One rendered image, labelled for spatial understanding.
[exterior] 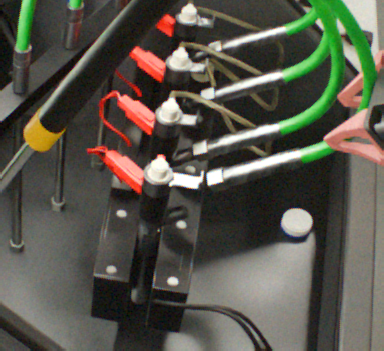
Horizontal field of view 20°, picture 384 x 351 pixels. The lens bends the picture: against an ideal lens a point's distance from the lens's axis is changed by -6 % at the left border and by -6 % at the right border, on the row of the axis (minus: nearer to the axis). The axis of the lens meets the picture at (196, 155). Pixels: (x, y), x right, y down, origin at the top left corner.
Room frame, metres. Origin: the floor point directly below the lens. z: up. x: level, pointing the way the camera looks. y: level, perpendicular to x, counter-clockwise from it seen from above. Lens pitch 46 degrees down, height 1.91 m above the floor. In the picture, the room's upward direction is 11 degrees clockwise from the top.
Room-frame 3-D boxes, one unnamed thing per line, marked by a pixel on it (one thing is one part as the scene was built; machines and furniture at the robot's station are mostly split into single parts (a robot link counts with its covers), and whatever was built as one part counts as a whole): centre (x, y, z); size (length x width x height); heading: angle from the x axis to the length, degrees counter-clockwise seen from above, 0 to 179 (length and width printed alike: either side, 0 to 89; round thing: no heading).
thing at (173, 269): (0.87, 0.04, 0.91); 0.34 x 0.10 x 0.15; 2
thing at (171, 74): (0.91, 0.03, 0.99); 0.05 x 0.03 x 0.21; 92
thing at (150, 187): (0.75, 0.02, 0.99); 0.05 x 0.03 x 0.21; 92
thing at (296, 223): (0.95, -0.14, 0.84); 0.04 x 0.04 x 0.01
